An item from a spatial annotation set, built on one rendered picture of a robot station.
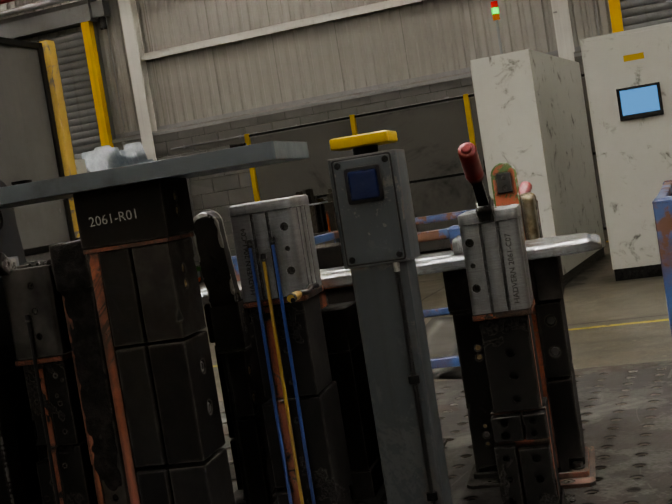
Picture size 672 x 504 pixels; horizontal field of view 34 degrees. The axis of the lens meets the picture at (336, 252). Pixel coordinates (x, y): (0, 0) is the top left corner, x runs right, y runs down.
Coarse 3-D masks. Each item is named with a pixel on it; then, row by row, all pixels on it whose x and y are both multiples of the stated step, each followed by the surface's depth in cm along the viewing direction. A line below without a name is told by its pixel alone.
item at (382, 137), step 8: (352, 136) 108; (360, 136) 108; (368, 136) 108; (376, 136) 108; (384, 136) 108; (392, 136) 110; (336, 144) 109; (344, 144) 108; (352, 144) 108; (360, 144) 108; (368, 144) 108; (376, 144) 110; (360, 152) 110; (368, 152) 110
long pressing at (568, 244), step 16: (528, 240) 148; (544, 240) 144; (560, 240) 140; (576, 240) 132; (592, 240) 132; (432, 256) 147; (448, 256) 142; (528, 256) 132; (544, 256) 132; (320, 272) 150; (336, 272) 145; (432, 272) 135; (240, 288) 141
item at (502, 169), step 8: (496, 168) 155; (504, 168) 155; (512, 168) 154; (496, 176) 154; (504, 176) 154; (512, 176) 154; (496, 184) 155; (504, 184) 154; (512, 184) 154; (496, 192) 155; (504, 192) 154; (512, 192) 154; (496, 200) 155; (504, 200) 154; (512, 200) 154
